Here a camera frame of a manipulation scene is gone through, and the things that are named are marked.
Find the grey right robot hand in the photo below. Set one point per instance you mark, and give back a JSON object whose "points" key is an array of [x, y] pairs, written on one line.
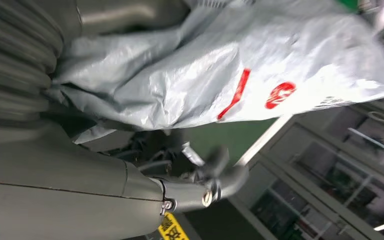
{"points": [[46, 198]]}

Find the green conveyor belt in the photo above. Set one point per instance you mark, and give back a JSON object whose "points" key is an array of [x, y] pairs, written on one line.
{"points": [[228, 139]]}

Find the black scanner column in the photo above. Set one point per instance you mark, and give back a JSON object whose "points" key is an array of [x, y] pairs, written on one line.
{"points": [[172, 230]]}

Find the white conveyor frame rail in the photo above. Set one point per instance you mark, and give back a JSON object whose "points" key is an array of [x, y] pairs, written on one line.
{"points": [[265, 139]]}

